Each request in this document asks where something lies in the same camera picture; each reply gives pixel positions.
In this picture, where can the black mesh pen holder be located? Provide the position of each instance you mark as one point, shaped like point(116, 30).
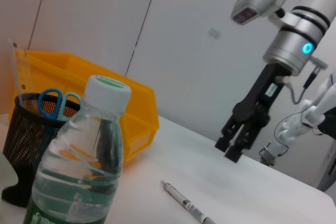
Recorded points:
point(21, 142)

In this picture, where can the grey white pen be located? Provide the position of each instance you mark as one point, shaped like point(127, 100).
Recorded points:
point(183, 200)

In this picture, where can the blue scissors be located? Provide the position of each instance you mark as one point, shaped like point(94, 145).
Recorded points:
point(48, 103)

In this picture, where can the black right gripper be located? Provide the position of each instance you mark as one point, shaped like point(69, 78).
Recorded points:
point(260, 98)

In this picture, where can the clear green-label water bottle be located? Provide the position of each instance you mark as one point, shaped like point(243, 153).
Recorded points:
point(78, 155)

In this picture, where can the yellow plastic bin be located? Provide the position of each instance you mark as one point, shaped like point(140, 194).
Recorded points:
point(136, 119)

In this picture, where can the transparent plastic ruler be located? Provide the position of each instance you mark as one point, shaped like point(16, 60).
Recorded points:
point(23, 72)

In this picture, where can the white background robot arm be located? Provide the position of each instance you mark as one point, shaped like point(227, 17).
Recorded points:
point(291, 129)

